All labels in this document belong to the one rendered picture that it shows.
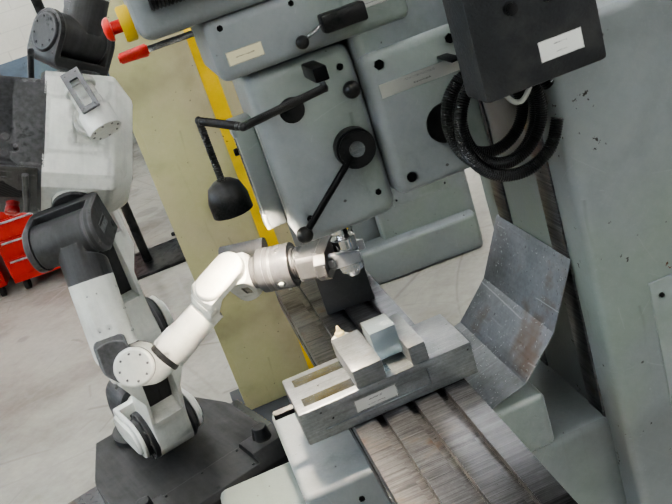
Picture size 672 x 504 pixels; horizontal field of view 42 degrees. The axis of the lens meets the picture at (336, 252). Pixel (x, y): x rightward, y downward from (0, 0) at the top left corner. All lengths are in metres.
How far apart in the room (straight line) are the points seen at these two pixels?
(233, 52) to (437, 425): 0.73
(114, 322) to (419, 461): 0.64
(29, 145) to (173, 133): 1.55
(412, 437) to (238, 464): 0.89
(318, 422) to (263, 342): 1.99
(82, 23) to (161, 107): 1.40
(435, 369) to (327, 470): 0.28
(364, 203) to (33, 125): 0.68
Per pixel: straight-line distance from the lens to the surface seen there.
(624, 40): 1.55
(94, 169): 1.79
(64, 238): 1.74
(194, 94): 3.30
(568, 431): 1.85
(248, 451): 2.39
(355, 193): 1.54
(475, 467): 1.48
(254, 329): 3.58
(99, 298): 1.73
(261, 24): 1.44
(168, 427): 2.45
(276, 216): 1.60
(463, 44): 1.30
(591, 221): 1.59
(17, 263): 6.40
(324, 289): 2.07
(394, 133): 1.52
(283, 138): 1.49
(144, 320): 2.23
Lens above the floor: 1.86
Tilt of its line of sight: 22 degrees down
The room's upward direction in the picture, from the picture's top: 19 degrees counter-clockwise
